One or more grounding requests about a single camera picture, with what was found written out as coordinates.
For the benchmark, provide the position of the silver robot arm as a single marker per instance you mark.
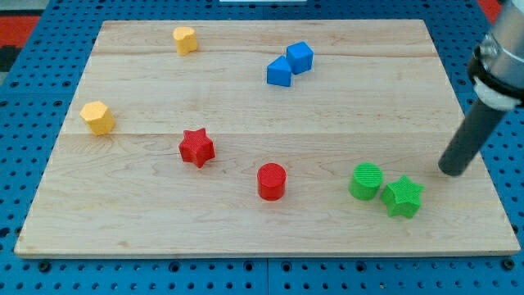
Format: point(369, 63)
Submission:
point(496, 67)

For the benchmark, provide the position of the red star block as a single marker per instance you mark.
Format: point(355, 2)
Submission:
point(196, 147)

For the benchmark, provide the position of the green star block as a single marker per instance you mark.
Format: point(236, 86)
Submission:
point(402, 197)

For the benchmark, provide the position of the red cylinder block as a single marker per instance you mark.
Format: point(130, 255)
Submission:
point(271, 181)

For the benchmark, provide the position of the light wooden board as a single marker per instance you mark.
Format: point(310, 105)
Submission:
point(377, 92)

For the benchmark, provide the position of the blue triangle block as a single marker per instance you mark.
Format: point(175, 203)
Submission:
point(278, 72)

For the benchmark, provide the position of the blue cube block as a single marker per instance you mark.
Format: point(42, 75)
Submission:
point(300, 57)

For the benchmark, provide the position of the green cylinder block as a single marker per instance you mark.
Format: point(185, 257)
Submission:
point(365, 182)

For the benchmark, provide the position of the yellow heart block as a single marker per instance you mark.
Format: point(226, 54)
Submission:
point(185, 39)

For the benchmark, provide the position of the yellow hexagon block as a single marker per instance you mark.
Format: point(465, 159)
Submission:
point(98, 118)

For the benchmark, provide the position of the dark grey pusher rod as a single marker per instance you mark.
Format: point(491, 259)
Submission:
point(471, 135)

